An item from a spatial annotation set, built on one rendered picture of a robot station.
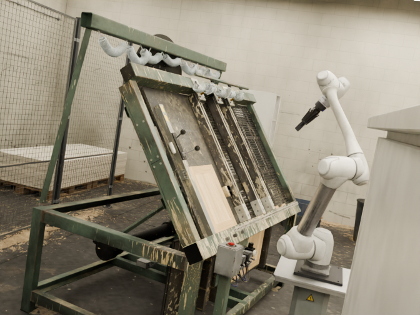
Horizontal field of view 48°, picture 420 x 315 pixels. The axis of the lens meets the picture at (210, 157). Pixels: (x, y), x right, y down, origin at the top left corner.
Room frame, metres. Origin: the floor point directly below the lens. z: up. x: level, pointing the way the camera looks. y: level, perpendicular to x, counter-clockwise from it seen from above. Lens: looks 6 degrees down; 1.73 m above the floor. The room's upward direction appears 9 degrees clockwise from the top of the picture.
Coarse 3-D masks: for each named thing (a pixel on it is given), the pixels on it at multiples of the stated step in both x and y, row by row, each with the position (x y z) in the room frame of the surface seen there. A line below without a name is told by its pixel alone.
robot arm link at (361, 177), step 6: (354, 156) 2.74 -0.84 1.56; (360, 156) 2.74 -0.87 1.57; (360, 162) 2.69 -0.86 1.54; (366, 162) 2.73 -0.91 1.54; (360, 168) 2.67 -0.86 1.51; (366, 168) 2.70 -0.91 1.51; (360, 174) 2.67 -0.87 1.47; (366, 174) 2.68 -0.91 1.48; (354, 180) 2.69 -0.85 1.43; (360, 180) 2.67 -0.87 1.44; (366, 180) 2.68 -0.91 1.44
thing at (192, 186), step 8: (160, 104) 3.20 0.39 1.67; (160, 112) 3.18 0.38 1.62; (160, 120) 3.18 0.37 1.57; (168, 128) 3.14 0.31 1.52; (168, 136) 3.14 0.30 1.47; (176, 152) 3.11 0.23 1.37; (184, 160) 3.11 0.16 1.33; (184, 168) 3.07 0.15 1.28; (192, 184) 3.04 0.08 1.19; (192, 192) 3.03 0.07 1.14; (200, 200) 3.03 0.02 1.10; (200, 208) 3.00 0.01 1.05; (200, 216) 3.00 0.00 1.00; (208, 216) 3.01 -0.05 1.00; (208, 224) 2.97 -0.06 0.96; (208, 232) 2.97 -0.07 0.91
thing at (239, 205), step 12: (192, 96) 3.72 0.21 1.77; (204, 96) 3.75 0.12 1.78; (192, 108) 3.71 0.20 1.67; (204, 120) 3.66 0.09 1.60; (204, 132) 3.65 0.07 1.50; (216, 144) 3.61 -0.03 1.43; (216, 156) 3.59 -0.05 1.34; (228, 168) 3.59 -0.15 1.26; (228, 180) 3.54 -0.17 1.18; (240, 204) 3.48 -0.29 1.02; (240, 216) 3.47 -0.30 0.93
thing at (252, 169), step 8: (224, 88) 4.28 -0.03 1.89; (240, 88) 4.22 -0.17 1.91; (224, 104) 4.25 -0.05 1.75; (232, 104) 4.25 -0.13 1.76; (224, 112) 4.24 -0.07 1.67; (232, 112) 4.26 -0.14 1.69; (232, 120) 4.20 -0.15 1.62; (232, 128) 4.20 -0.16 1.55; (240, 136) 4.16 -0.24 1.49; (240, 144) 4.16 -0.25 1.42; (248, 152) 4.12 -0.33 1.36; (248, 160) 4.11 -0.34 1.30; (248, 168) 4.11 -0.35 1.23; (256, 168) 4.11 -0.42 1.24; (256, 176) 4.07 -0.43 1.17; (256, 184) 4.06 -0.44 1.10; (264, 184) 4.09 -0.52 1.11; (264, 192) 4.03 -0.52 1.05; (264, 200) 4.02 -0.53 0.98; (272, 208) 3.98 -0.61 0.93
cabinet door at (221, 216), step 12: (192, 168) 3.20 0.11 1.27; (204, 168) 3.36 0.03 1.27; (204, 180) 3.27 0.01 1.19; (216, 180) 3.43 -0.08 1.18; (204, 192) 3.18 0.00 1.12; (216, 192) 3.34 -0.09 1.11; (204, 204) 3.09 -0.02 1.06; (216, 204) 3.25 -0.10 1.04; (228, 204) 3.40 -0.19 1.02; (216, 216) 3.16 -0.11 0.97; (228, 216) 3.31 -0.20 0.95; (216, 228) 3.07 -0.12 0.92
